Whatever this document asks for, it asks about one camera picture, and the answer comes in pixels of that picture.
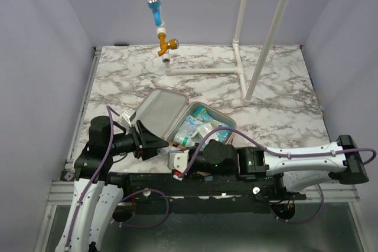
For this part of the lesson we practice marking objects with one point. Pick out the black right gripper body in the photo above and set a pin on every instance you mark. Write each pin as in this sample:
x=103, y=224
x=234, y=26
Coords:
x=194, y=158

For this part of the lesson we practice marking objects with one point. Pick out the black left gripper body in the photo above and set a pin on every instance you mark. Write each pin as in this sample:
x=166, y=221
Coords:
x=123, y=144

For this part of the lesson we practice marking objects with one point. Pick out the clear zip bag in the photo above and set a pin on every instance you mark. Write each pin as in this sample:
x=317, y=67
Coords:
x=204, y=129

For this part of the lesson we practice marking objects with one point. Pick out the amber bottle orange cap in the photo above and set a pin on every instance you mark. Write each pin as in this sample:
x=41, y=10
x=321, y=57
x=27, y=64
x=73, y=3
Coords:
x=175, y=146

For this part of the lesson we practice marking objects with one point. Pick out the clear bottle green label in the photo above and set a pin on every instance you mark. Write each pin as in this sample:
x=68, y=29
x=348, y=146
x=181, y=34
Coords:
x=183, y=140

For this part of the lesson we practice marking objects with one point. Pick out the pink medicine kit case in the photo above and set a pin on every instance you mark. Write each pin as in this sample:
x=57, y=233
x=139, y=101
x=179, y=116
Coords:
x=163, y=111

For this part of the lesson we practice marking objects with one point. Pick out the white blue gauze packet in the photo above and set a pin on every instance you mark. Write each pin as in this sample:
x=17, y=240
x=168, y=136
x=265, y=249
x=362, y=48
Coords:
x=191, y=124

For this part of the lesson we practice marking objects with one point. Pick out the blue cotton swab packet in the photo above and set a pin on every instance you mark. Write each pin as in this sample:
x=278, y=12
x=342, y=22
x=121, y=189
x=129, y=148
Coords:
x=202, y=115

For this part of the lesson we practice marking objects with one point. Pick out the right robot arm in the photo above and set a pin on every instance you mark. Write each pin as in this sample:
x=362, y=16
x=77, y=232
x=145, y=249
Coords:
x=297, y=168

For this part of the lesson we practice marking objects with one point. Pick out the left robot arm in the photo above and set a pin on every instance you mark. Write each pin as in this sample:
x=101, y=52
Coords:
x=96, y=190

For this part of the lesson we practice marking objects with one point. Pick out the orange brass faucet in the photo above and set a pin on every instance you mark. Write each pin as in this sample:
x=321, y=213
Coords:
x=165, y=45

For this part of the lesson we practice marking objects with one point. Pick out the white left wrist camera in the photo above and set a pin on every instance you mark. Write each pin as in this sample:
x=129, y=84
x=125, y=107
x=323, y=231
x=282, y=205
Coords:
x=126, y=118

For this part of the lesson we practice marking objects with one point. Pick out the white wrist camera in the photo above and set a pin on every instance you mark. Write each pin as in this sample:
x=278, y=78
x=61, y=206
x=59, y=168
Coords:
x=177, y=162
x=126, y=118

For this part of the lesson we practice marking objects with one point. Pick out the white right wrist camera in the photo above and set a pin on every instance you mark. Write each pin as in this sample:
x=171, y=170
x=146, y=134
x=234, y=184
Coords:
x=177, y=162

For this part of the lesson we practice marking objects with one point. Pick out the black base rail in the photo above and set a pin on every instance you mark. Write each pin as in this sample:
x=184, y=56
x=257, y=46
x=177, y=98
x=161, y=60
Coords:
x=160, y=193

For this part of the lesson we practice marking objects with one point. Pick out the white PVC pipe frame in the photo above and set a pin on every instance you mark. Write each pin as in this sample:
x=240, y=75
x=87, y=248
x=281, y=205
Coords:
x=247, y=89

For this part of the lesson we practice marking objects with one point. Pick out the blue valve handle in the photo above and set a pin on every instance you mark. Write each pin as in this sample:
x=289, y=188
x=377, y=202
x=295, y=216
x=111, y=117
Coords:
x=154, y=6

